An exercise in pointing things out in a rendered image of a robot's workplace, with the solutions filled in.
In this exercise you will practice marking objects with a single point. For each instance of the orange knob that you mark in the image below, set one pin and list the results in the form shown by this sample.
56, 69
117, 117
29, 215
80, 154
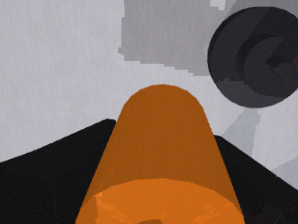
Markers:
161, 166

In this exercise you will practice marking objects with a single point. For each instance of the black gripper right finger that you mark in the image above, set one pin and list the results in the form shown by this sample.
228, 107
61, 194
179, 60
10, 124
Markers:
263, 197

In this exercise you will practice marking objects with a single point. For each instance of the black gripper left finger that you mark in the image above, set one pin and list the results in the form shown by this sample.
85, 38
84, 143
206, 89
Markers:
47, 186

